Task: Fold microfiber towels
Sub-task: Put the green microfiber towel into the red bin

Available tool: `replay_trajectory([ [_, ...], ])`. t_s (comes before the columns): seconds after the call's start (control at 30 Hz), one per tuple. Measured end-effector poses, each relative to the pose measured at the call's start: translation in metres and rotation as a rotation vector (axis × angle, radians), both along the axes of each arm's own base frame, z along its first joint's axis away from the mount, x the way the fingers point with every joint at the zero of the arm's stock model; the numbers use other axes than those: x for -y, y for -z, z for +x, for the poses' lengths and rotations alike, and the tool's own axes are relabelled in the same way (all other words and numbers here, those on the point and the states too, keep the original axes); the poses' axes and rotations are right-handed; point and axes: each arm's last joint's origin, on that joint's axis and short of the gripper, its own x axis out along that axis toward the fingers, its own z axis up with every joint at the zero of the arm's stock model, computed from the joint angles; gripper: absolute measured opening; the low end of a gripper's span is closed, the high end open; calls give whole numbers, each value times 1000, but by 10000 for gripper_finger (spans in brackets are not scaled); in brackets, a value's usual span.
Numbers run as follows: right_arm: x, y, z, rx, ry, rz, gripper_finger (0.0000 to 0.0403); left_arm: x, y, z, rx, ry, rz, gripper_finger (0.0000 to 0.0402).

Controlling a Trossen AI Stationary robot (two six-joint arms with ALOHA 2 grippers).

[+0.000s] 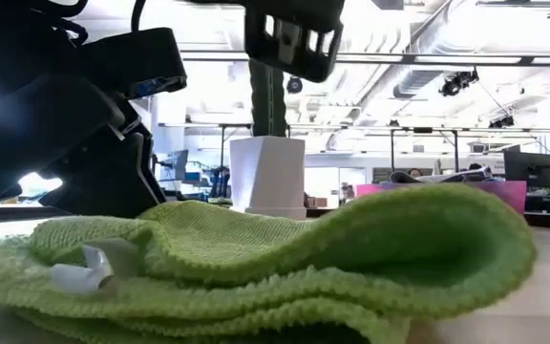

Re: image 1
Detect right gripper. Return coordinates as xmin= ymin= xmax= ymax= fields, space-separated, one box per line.
xmin=183 ymin=0 xmax=348 ymax=20

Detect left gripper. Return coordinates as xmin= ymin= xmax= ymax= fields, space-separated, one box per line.
xmin=0 ymin=74 xmax=167 ymax=220

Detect lime microfiber towel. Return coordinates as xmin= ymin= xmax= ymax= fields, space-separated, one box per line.
xmin=0 ymin=183 xmax=538 ymax=344

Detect pink plastic bin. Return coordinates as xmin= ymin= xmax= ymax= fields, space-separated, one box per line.
xmin=354 ymin=180 xmax=528 ymax=216

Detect green cactus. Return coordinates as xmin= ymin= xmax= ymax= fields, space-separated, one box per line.
xmin=248 ymin=59 xmax=288 ymax=139

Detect white faceted plant pot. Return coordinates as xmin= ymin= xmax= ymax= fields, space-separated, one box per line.
xmin=229 ymin=136 xmax=307 ymax=222

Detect black desktop monitor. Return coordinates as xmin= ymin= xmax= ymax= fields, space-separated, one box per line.
xmin=502 ymin=150 xmax=550 ymax=190

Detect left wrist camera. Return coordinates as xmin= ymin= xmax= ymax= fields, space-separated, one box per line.
xmin=76 ymin=27 xmax=188 ymax=100

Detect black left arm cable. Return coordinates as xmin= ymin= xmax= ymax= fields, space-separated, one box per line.
xmin=130 ymin=0 xmax=148 ymax=32

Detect silver ventilation duct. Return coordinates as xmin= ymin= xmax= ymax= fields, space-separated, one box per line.
xmin=389 ymin=0 xmax=476 ymax=99

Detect black metal gantry frame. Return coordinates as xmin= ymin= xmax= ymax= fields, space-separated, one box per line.
xmin=388 ymin=126 xmax=460 ymax=182

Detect black ceiling camera cluster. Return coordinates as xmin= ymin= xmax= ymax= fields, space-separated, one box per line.
xmin=438 ymin=69 xmax=480 ymax=97

